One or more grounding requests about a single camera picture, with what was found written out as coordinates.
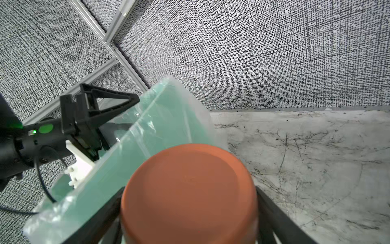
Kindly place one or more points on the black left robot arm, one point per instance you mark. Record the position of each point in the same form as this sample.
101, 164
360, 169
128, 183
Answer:
44, 140

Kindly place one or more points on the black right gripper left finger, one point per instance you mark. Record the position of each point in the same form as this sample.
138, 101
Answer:
103, 227

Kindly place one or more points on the green trash bin with liner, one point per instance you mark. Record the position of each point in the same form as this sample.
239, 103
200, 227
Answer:
166, 116

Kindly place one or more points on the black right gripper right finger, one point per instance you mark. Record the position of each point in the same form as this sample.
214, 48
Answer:
274, 224

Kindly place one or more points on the orange jar lid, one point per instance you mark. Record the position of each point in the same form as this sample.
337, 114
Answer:
190, 194

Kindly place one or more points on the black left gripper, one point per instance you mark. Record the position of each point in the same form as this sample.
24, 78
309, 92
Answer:
94, 107

